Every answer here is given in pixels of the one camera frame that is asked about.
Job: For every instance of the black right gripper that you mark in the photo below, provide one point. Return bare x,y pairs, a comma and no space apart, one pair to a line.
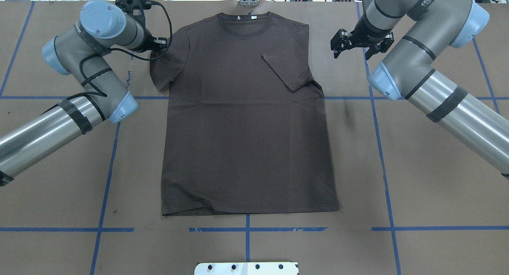
366,33

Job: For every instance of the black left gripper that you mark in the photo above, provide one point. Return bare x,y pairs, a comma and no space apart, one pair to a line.
148,43

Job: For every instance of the dark brown t-shirt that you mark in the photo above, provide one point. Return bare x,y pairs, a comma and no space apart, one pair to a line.
246,121

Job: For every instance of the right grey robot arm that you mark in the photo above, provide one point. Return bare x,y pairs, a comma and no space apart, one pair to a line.
413,33

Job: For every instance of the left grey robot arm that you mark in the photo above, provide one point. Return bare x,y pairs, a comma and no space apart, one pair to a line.
80,53

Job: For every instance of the blue tape far left line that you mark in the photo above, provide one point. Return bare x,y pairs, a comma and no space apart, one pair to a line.
16,49

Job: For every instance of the blue tape far right line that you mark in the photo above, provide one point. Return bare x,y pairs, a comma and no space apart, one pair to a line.
487,80

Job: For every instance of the blue tape upper horizontal line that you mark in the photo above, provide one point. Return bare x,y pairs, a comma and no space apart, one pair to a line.
164,98

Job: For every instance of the blue tape horizontal line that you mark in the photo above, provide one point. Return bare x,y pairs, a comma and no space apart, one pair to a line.
256,229
164,98

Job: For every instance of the blue tape centre vertical line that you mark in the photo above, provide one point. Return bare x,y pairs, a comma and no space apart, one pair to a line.
247,237

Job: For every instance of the blue tape vertical line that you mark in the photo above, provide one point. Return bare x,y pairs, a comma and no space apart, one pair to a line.
247,237
104,203
381,155

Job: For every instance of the blue tape right vertical line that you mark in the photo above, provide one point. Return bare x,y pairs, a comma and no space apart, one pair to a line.
381,155

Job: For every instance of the blue tape left vertical line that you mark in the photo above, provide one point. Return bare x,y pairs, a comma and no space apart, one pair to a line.
104,203

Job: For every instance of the blue tape lower horizontal line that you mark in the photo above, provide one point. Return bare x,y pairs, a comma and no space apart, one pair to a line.
256,229

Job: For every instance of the white metal bracket plate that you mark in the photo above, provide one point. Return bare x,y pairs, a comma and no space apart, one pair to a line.
248,268

